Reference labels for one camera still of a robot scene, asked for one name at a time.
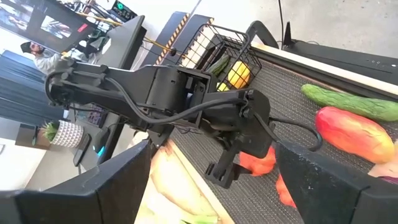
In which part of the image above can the yellow lemon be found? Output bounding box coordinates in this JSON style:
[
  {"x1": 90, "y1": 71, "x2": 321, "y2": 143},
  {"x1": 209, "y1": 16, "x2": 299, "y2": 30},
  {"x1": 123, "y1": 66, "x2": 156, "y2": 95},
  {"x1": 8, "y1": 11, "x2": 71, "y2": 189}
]
[{"x1": 216, "y1": 60, "x2": 252, "y2": 93}]

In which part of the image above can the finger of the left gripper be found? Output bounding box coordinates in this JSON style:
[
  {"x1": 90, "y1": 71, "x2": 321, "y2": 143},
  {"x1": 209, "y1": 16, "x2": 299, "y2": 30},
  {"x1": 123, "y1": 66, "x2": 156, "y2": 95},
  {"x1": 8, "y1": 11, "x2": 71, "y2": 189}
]
[{"x1": 203, "y1": 144, "x2": 251, "y2": 190}]

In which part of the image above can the black desk monitor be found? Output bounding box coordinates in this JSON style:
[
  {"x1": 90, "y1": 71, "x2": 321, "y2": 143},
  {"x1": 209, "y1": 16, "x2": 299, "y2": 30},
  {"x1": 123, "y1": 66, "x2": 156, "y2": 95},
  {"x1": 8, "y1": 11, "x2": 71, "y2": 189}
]
[{"x1": 93, "y1": 14, "x2": 147, "y2": 70}]

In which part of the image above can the black phone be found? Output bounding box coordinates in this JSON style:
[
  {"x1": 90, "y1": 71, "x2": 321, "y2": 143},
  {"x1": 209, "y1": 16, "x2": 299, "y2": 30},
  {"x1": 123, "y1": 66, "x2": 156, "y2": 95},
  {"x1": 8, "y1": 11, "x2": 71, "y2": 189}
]
[{"x1": 72, "y1": 133, "x2": 93, "y2": 168}]

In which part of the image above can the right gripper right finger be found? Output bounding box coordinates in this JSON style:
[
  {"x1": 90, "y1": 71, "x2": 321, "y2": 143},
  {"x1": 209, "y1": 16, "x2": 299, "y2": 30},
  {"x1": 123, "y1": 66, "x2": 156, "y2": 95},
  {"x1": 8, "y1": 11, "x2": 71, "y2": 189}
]
[{"x1": 275, "y1": 139, "x2": 398, "y2": 224}]

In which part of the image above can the grey woven mat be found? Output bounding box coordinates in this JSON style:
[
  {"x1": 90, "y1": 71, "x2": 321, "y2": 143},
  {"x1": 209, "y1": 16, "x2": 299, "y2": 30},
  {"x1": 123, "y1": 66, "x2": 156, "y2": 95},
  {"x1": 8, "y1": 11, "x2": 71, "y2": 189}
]
[{"x1": 169, "y1": 58, "x2": 398, "y2": 224}]

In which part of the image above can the orange bell pepper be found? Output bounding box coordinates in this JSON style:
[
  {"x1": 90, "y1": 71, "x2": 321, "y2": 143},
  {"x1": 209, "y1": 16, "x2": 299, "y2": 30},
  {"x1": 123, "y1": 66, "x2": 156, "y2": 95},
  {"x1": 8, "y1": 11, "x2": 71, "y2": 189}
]
[{"x1": 238, "y1": 144, "x2": 298, "y2": 208}]

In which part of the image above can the backlit keyboard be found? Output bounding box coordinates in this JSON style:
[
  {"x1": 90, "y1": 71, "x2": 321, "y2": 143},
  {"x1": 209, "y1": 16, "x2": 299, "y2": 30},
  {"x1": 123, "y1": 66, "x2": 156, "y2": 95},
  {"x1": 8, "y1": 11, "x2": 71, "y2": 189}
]
[{"x1": 74, "y1": 104, "x2": 109, "y2": 129}]

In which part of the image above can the black floor cable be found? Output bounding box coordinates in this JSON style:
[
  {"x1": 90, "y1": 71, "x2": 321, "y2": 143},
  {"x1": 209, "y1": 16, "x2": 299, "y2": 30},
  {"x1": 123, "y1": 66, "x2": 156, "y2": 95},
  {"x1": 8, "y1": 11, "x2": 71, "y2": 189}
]
[{"x1": 277, "y1": 0, "x2": 285, "y2": 48}]

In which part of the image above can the blue partition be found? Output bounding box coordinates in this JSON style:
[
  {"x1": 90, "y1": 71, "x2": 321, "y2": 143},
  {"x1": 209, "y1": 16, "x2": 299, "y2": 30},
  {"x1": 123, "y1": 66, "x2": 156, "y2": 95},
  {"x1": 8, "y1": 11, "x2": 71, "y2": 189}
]
[{"x1": 0, "y1": 49, "x2": 66, "y2": 127}]

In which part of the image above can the black table frame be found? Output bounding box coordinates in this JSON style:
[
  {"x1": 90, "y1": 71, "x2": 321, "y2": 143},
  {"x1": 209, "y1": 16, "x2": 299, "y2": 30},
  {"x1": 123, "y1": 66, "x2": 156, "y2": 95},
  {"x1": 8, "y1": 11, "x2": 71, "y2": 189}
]
[{"x1": 248, "y1": 39, "x2": 398, "y2": 101}]

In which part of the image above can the person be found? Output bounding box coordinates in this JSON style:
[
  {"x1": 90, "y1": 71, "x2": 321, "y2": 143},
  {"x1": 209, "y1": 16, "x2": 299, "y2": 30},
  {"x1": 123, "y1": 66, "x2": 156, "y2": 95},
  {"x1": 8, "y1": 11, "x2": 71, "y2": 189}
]
[{"x1": 20, "y1": 41, "x2": 65, "y2": 75}]

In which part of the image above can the hazard striped floor mat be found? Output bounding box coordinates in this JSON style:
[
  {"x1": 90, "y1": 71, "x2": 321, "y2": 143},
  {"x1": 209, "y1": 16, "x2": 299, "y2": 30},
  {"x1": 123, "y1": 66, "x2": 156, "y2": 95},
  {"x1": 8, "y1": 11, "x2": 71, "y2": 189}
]
[{"x1": 141, "y1": 11, "x2": 215, "y2": 68}]

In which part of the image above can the green cucumber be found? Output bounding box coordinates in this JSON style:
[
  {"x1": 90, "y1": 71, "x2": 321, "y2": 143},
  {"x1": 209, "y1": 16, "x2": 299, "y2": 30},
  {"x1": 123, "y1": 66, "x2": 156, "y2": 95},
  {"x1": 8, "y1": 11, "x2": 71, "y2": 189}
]
[
  {"x1": 300, "y1": 83, "x2": 398, "y2": 123},
  {"x1": 206, "y1": 54, "x2": 231, "y2": 77}
]

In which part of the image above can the purple and beige vegetable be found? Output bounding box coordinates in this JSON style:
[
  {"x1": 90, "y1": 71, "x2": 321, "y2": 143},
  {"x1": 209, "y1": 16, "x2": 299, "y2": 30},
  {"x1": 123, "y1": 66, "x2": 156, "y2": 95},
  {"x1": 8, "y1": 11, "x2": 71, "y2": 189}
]
[{"x1": 368, "y1": 141, "x2": 398, "y2": 185}]

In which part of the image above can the black computer mouse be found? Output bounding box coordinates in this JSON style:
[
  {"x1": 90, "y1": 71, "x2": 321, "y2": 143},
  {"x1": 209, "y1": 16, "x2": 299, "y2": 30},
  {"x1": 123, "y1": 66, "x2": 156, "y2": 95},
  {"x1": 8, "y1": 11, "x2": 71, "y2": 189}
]
[{"x1": 92, "y1": 126, "x2": 111, "y2": 166}]

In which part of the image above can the grey computer desk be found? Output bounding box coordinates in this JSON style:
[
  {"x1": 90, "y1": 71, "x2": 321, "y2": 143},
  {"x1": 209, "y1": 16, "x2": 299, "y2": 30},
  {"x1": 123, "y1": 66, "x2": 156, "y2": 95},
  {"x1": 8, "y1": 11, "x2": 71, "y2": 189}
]
[{"x1": 0, "y1": 118, "x2": 147, "y2": 192}]

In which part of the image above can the white patterned plant pot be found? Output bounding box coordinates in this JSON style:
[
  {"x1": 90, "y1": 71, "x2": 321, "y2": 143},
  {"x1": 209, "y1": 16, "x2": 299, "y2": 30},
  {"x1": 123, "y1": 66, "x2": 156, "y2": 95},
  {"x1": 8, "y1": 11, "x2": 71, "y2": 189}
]
[{"x1": 40, "y1": 119, "x2": 85, "y2": 149}]

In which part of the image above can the small monitor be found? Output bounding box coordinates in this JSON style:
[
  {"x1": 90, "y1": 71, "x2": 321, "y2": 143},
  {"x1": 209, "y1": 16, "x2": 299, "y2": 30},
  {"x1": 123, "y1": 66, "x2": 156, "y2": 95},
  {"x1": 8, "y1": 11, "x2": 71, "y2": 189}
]
[{"x1": 111, "y1": 0, "x2": 138, "y2": 22}]

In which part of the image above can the red yellow mango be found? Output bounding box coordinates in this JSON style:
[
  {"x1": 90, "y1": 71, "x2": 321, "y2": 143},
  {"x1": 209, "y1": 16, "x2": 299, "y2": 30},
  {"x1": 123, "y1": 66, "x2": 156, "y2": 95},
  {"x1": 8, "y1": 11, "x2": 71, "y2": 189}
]
[{"x1": 315, "y1": 106, "x2": 396, "y2": 165}]

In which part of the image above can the wooden box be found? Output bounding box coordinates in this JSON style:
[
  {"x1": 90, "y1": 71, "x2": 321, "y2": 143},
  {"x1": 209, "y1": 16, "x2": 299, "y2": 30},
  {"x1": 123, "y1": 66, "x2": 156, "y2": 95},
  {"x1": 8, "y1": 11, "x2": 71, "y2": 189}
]
[{"x1": 14, "y1": 123, "x2": 52, "y2": 150}]

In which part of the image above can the black wire basket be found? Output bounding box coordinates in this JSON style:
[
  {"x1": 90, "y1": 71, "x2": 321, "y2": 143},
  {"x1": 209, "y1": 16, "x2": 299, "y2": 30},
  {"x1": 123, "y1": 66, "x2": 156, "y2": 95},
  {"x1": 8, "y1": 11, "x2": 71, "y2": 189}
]
[{"x1": 175, "y1": 20, "x2": 280, "y2": 94}]

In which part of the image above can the black floor equipment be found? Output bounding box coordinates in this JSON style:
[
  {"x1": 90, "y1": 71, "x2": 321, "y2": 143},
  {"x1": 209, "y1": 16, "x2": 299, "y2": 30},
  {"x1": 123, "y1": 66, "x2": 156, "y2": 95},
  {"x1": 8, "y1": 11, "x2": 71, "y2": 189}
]
[{"x1": 282, "y1": 21, "x2": 398, "y2": 85}]

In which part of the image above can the large wall display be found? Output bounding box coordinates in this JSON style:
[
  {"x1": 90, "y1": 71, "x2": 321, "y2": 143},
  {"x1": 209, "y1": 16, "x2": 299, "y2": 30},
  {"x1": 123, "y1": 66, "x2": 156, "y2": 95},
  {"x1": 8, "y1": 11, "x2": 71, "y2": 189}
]
[{"x1": 0, "y1": 0, "x2": 96, "y2": 54}]

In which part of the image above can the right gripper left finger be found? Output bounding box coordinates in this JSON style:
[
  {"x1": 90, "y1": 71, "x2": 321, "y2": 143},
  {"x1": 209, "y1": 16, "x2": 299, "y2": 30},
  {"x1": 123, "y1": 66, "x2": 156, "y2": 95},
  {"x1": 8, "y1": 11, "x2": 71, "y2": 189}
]
[{"x1": 0, "y1": 139, "x2": 152, "y2": 224}]

